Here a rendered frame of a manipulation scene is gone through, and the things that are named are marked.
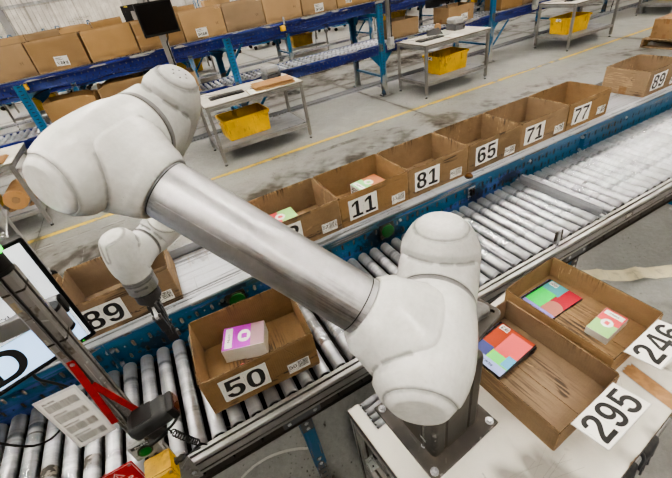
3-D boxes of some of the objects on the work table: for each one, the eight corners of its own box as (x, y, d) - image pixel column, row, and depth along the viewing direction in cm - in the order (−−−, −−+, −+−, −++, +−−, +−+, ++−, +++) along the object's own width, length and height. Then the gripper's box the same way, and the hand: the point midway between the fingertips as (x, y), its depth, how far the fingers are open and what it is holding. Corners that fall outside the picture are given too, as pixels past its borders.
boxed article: (583, 332, 130) (586, 326, 128) (604, 314, 135) (606, 307, 133) (605, 345, 125) (608, 339, 123) (625, 325, 130) (628, 318, 128)
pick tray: (606, 379, 116) (615, 359, 110) (501, 307, 145) (504, 288, 139) (655, 333, 126) (665, 313, 121) (548, 274, 155) (552, 255, 149)
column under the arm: (498, 423, 110) (511, 354, 92) (434, 483, 100) (435, 420, 82) (433, 363, 129) (433, 296, 110) (374, 409, 119) (363, 344, 100)
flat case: (582, 301, 141) (583, 298, 140) (547, 324, 135) (548, 321, 134) (549, 281, 151) (550, 278, 150) (516, 302, 145) (516, 299, 144)
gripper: (130, 281, 118) (161, 330, 132) (133, 307, 109) (166, 357, 122) (155, 272, 121) (182, 321, 134) (159, 295, 111) (188, 346, 124)
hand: (170, 331), depth 126 cm, fingers closed
